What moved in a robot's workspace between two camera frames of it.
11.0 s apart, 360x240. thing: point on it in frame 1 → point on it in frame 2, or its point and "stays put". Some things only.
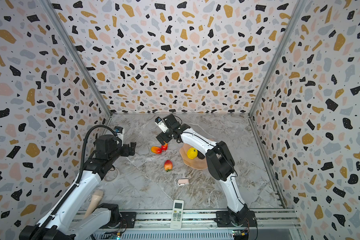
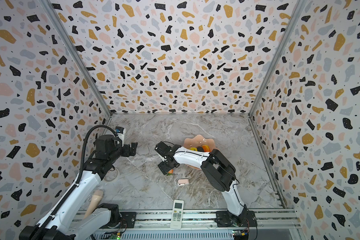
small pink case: (183, 181) stays put
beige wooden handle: (95, 200) stays put
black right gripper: (166, 135) → (164, 162)
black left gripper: (125, 151) stays put
